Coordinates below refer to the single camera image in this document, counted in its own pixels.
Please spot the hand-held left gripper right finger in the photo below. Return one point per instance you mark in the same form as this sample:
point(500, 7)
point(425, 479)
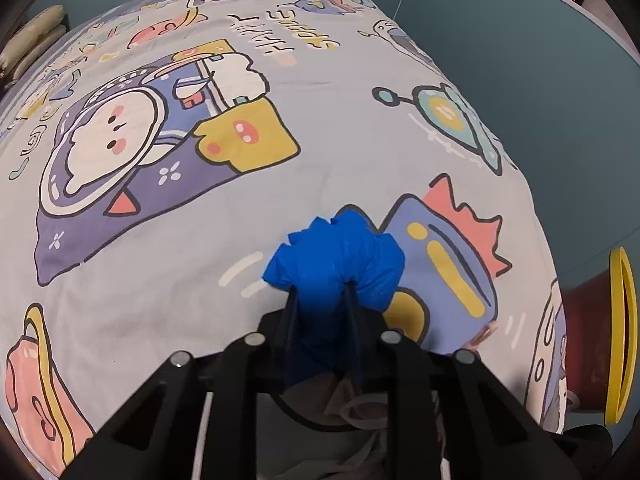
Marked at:
point(352, 322)

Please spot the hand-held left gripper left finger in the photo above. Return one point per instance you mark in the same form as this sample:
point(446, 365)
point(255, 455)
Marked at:
point(292, 325)

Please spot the blue plastic bag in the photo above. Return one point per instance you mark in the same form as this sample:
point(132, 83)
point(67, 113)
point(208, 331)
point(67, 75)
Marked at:
point(335, 260)

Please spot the grey cloth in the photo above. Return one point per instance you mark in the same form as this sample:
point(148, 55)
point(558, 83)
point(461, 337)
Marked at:
point(330, 452)

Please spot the cartoon printed bed sheet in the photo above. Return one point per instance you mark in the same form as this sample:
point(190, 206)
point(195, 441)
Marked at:
point(350, 160)

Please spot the red stool with yellow rim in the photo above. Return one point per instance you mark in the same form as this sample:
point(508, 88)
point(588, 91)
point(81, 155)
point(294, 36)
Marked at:
point(590, 340)

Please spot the beige pillow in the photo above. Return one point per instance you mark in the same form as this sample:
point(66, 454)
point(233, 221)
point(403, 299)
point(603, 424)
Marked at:
point(30, 55)
point(35, 22)

